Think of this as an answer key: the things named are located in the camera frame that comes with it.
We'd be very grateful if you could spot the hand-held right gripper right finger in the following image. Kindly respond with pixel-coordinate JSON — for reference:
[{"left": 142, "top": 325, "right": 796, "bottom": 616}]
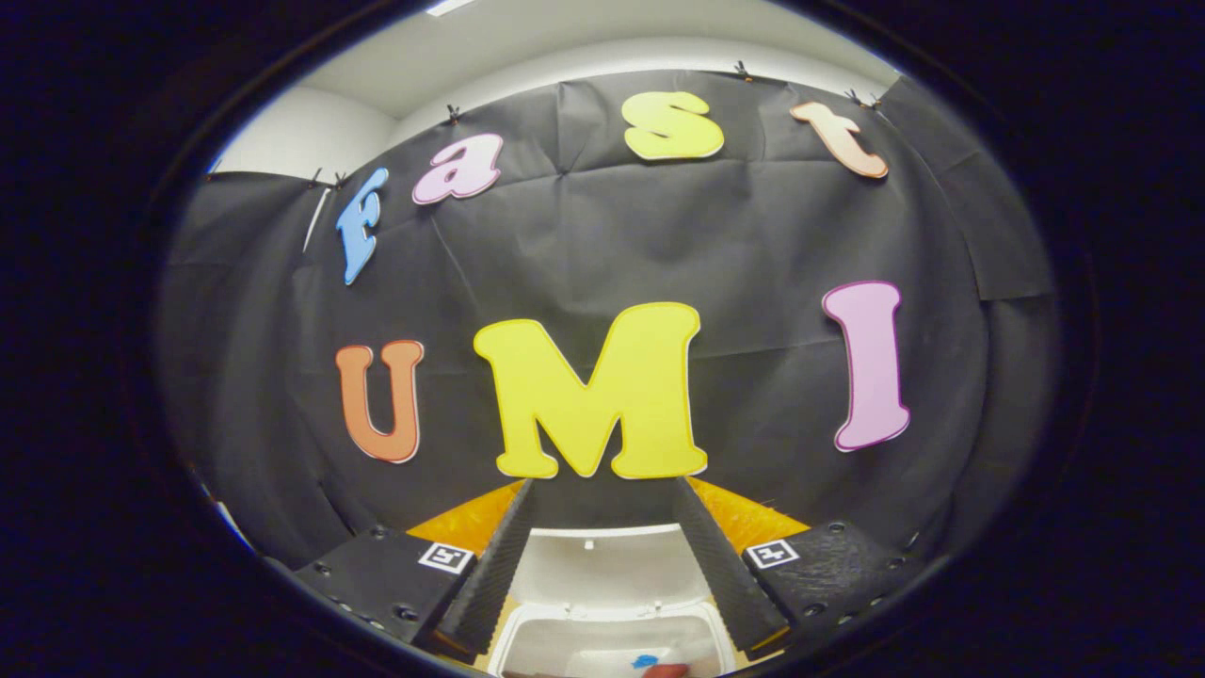
[{"left": 673, "top": 476, "right": 919, "bottom": 655}]

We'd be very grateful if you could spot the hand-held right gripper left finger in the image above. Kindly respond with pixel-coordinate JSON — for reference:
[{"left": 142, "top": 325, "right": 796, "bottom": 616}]
[{"left": 294, "top": 478, "right": 538, "bottom": 657}]

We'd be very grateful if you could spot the white desktop garbage bin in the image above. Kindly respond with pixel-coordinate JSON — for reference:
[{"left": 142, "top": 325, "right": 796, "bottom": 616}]
[{"left": 488, "top": 525, "right": 737, "bottom": 678}]

